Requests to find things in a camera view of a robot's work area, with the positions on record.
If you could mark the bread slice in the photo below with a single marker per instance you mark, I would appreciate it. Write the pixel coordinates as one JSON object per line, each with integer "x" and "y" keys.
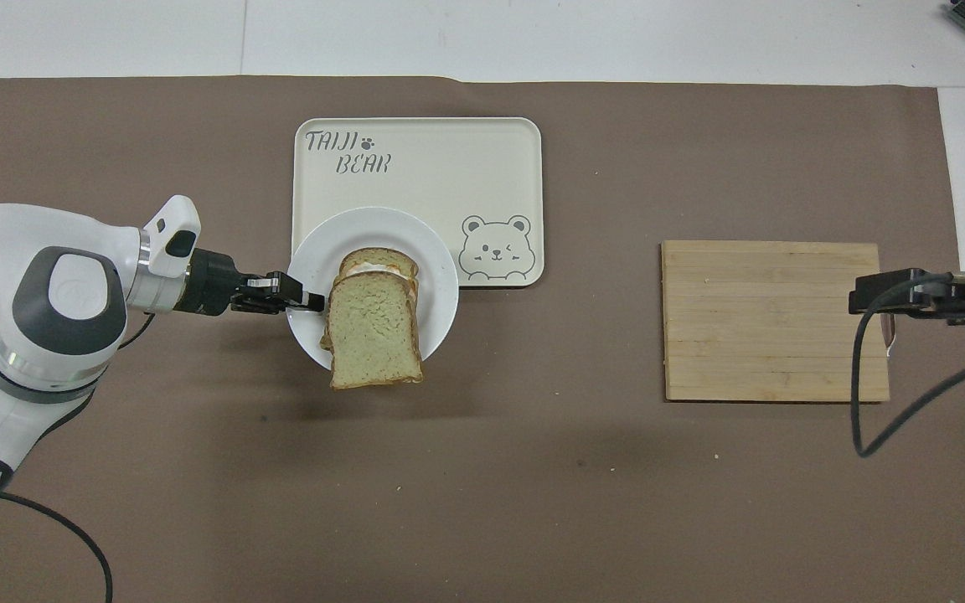
{"x": 374, "y": 335}

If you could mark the wooden cutting board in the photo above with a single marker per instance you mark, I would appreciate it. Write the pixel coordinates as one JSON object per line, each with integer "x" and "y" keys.
{"x": 767, "y": 327}

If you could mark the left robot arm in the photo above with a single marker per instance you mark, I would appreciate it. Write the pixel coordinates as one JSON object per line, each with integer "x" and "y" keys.
{"x": 47, "y": 251}

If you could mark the cream tray with bear print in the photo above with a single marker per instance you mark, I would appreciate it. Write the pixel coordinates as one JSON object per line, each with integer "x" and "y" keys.
{"x": 449, "y": 167}

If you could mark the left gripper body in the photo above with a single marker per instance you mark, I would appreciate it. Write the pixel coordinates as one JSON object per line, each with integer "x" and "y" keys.
{"x": 213, "y": 283}

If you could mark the white round plate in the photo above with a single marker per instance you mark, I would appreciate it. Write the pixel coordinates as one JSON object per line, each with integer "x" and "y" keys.
{"x": 436, "y": 293}

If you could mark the sandwich base with filling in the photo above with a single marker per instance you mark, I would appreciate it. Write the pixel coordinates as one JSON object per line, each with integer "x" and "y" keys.
{"x": 378, "y": 262}

